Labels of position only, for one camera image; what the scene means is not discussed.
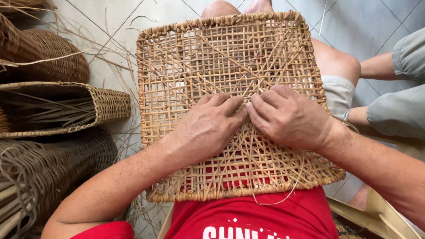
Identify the person's right hand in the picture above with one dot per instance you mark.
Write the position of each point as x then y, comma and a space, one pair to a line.
292, 119

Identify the person's left hand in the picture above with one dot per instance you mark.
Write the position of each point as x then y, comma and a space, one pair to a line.
206, 129

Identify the square woven rattan panel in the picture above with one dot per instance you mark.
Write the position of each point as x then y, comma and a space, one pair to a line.
199, 59

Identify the person's light grey shorts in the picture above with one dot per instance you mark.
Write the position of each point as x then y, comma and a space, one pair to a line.
337, 96

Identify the loose thin rattan strand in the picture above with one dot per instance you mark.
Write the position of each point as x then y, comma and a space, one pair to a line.
292, 191

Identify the person's right leg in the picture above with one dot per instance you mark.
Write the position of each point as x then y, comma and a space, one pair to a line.
335, 59

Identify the person's red shirt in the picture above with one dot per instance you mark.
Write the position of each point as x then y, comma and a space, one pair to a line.
245, 215

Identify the rectangular light wicker basket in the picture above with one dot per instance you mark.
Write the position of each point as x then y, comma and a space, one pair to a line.
109, 106

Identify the scattered rattan strands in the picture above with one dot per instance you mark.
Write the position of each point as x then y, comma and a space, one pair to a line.
128, 66

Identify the long pale rattan strand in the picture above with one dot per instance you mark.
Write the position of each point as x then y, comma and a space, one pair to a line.
322, 16

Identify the person's left leg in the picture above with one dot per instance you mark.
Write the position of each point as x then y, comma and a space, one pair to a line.
219, 8

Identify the beige wooden stool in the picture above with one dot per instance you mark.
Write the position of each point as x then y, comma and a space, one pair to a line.
381, 215

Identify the unfinished grey-brown wicker basket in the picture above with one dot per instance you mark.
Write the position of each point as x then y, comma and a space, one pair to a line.
59, 166

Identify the round brown wicker basket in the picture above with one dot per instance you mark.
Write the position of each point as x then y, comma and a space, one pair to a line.
46, 56

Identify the bundle of rattan strips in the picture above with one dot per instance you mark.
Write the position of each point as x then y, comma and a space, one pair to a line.
20, 4

